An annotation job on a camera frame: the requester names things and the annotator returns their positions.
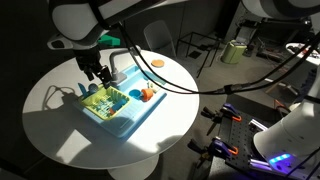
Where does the grey toy faucet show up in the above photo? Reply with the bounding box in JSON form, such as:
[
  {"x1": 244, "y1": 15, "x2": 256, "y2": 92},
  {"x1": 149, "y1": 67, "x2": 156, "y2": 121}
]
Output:
[{"x1": 109, "y1": 45, "x2": 142, "y2": 88}]

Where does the blue orange clamp upper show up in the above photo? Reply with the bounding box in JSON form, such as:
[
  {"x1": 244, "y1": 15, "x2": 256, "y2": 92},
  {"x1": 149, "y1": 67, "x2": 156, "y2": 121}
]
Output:
[{"x1": 201, "y1": 103, "x2": 242, "y2": 135}]

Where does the orange toy cup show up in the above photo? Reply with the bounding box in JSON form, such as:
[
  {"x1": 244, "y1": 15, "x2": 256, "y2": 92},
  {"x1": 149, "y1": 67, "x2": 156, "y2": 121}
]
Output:
[{"x1": 141, "y1": 88, "x2": 153, "y2": 101}]

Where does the blue toy brush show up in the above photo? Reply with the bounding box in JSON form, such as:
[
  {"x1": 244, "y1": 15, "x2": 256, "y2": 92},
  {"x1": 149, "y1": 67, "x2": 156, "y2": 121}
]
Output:
[{"x1": 78, "y1": 83, "x2": 98, "y2": 98}]

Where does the light blue toy sink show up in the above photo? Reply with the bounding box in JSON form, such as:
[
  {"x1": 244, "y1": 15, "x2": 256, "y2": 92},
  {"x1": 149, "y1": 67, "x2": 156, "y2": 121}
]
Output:
[{"x1": 74, "y1": 65, "x2": 166, "y2": 138}]

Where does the blue toy bowl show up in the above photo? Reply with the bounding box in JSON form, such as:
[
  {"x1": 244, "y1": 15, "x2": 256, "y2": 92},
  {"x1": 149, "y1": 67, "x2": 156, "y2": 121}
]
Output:
[{"x1": 129, "y1": 89, "x2": 142, "y2": 99}]

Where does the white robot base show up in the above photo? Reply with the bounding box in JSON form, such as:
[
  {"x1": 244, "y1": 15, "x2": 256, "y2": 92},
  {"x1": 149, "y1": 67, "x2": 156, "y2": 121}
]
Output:
[{"x1": 252, "y1": 67, "x2": 320, "y2": 180}]

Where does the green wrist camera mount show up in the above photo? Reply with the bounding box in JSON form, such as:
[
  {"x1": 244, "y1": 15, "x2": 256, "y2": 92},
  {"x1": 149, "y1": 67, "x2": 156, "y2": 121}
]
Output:
[{"x1": 98, "y1": 35, "x2": 120, "y2": 47}]

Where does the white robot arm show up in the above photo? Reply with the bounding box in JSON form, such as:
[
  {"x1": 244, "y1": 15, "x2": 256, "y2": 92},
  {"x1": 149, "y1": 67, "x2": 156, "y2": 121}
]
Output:
[{"x1": 47, "y1": 0, "x2": 320, "y2": 87}]

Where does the orange toy plate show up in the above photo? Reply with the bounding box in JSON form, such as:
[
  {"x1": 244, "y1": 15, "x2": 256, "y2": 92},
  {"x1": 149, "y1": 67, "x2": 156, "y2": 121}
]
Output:
[{"x1": 151, "y1": 59, "x2": 165, "y2": 68}]

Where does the grey chair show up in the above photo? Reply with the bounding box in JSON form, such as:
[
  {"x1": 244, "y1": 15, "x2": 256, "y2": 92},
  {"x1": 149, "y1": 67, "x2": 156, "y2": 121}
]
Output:
[{"x1": 143, "y1": 20, "x2": 177, "y2": 59}]

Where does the yellow-green dish rack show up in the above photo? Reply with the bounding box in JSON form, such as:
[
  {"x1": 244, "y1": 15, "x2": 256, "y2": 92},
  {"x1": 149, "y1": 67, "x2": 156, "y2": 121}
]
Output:
[{"x1": 78, "y1": 86, "x2": 131, "y2": 121}]

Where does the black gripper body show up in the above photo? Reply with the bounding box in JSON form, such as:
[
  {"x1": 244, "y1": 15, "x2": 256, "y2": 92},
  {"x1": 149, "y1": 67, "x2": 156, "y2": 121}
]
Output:
[{"x1": 75, "y1": 47, "x2": 103, "y2": 78}]

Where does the black metal frame table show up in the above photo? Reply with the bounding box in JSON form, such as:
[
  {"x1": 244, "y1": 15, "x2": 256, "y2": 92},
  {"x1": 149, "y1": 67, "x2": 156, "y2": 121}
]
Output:
[{"x1": 175, "y1": 31, "x2": 222, "y2": 77}]

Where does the blue orange clamp lower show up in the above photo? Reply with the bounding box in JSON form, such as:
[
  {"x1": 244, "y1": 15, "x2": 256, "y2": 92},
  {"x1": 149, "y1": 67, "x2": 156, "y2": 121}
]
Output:
[{"x1": 187, "y1": 137, "x2": 239, "y2": 168}]

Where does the green stool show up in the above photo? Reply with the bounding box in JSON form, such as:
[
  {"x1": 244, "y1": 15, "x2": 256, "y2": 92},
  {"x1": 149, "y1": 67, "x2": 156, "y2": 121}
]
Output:
[{"x1": 221, "y1": 40, "x2": 247, "y2": 64}]

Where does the blue orange clamp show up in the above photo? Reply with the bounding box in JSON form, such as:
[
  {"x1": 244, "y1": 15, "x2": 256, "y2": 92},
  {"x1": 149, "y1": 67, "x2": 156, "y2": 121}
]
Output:
[
  {"x1": 187, "y1": 137, "x2": 239, "y2": 168},
  {"x1": 201, "y1": 103, "x2": 242, "y2": 135}
]

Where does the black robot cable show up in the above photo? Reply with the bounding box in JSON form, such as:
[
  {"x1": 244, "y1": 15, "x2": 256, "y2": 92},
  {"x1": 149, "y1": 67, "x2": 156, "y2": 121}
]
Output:
[{"x1": 116, "y1": 19, "x2": 320, "y2": 96}]

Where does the blue item in rack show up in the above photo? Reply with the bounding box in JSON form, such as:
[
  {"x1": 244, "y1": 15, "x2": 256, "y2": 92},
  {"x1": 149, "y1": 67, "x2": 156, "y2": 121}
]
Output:
[{"x1": 109, "y1": 99, "x2": 127, "y2": 115}]

